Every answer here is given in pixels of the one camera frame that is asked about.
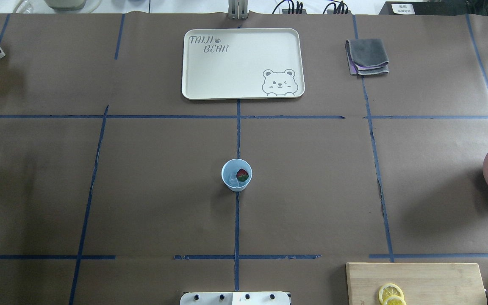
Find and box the black power strip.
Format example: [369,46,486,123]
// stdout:
[271,0,351,15]

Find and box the light blue cup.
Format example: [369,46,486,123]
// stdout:
[221,158,252,192]

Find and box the clear ice cube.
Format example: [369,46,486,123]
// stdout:
[229,176,240,188]

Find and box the lemon slices row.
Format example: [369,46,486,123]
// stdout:
[377,283,407,305]

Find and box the bamboo cutting board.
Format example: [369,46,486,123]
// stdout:
[345,262,487,305]

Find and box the cream bear tray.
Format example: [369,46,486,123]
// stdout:
[181,28,305,100]

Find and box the grey folded cloth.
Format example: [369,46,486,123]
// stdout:
[345,39,389,76]

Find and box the aluminium frame post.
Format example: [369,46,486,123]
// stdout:
[228,0,249,20]

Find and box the red strawberry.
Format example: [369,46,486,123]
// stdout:
[236,168,250,182]

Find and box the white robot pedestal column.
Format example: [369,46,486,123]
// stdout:
[180,291,292,305]

